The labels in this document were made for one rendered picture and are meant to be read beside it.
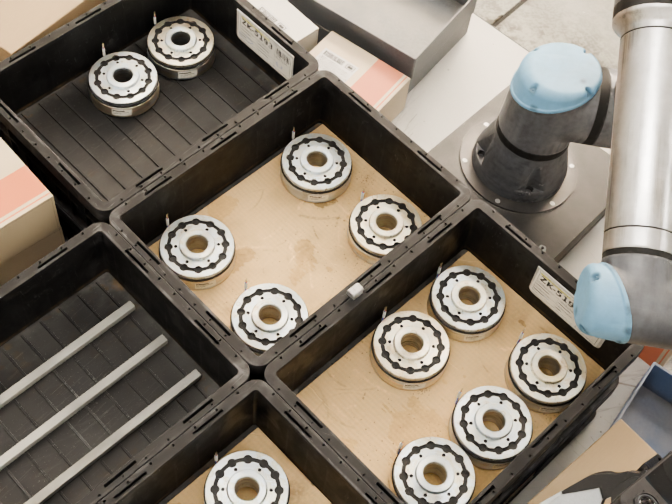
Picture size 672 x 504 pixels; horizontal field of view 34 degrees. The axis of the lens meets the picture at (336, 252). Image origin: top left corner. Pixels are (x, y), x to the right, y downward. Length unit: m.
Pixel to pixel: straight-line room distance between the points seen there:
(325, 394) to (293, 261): 0.21
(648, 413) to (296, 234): 0.57
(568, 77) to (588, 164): 0.26
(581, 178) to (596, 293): 0.71
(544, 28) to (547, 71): 1.45
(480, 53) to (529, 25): 1.07
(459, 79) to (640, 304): 0.90
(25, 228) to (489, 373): 0.64
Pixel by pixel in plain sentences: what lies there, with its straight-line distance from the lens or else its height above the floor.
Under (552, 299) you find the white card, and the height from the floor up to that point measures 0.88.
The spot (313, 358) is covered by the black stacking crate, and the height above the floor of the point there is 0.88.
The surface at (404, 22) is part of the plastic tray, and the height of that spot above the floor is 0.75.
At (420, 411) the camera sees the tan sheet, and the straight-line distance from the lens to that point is 1.46.
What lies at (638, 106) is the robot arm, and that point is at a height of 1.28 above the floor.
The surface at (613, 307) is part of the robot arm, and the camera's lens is 1.13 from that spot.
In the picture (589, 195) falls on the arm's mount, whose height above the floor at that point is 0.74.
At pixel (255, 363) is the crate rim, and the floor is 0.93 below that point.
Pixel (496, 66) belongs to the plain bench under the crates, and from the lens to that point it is 1.99.
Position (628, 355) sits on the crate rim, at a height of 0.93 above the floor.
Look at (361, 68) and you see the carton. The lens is 1.84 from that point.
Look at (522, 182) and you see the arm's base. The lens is 1.73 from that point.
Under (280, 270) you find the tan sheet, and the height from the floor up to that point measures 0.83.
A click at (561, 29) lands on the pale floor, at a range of 3.09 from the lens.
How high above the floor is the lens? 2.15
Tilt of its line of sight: 58 degrees down
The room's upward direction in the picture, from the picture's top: 8 degrees clockwise
